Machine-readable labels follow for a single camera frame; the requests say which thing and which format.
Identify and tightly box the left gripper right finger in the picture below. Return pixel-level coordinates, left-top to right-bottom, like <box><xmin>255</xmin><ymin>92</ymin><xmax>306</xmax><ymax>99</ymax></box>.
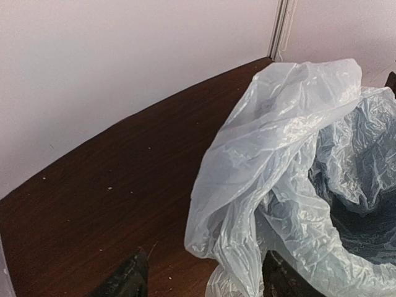
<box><xmin>262</xmin><ymin>251</ymin><xmax>322</xmax><ymax>297</ymax></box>

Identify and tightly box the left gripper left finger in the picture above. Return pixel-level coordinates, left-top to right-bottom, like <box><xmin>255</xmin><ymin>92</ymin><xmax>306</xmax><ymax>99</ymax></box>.
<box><xmin>89</xmin><ymin>250</ymin><xmax>149</xmax><ymax>297</ymax></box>

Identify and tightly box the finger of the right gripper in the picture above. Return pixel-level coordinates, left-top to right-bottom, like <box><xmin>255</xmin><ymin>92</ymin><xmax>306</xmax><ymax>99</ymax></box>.
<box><xmin>385</xmin><ymin>72</ymin><xmax>396</xmax><ymax>94</ymax></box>

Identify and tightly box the translucent blue plastic trash bag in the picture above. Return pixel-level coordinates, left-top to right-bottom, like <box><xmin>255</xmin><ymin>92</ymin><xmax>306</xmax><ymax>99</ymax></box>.
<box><xmin>184</xmin><ymin>59</ymin><xmax>395</xmax><ymax>296</ymax></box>

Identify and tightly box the right aluminium frame post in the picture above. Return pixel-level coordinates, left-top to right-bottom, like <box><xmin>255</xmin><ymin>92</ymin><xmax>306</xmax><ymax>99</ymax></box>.
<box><xmin>268</xmin><ymin>0</ymin><xmax>298</xmax><ymax>62</ymax></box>

